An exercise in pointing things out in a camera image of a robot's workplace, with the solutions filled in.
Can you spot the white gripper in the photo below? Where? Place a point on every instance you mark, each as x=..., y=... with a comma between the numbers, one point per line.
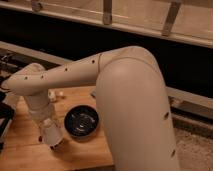
x=50, y=132

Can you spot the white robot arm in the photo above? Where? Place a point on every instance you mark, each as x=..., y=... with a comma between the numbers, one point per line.
x=130, y=95

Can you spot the black bowl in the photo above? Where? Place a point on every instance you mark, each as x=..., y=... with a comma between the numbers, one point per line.
x=81, y=121

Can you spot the white toy block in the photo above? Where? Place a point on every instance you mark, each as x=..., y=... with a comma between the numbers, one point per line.
x=52, y=96

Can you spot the black device at left edge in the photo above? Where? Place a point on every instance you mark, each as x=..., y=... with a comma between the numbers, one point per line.
x=6, y=115

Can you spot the metal window railing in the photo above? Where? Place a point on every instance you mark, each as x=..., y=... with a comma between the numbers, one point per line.
x=187, y=21

